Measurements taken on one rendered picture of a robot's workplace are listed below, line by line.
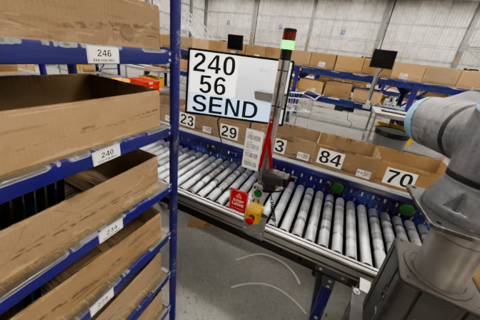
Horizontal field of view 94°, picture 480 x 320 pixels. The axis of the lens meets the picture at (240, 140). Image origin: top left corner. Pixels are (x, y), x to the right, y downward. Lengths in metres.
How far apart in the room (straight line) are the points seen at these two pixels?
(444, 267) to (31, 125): 0.92
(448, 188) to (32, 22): 0.86
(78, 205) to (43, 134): 0.18
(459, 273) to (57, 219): 0.91
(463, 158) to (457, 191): 0.07
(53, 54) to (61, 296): 0.53
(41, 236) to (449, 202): 0.86
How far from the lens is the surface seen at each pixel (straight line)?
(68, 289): 0.74
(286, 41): 0.93
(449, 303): 0.83
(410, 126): 0.86
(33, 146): 0.52
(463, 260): 0.79
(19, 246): 0.60
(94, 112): 0.55
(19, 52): 0.45
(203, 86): 1.10
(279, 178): 0.98
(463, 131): 0.72
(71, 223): 0.63
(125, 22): 0.58
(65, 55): 0.48
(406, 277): 0.80
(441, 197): 0.72
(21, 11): 0.48
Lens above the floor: 1.57
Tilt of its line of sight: 22 degrees down
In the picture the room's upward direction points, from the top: 7 degrees clockwise
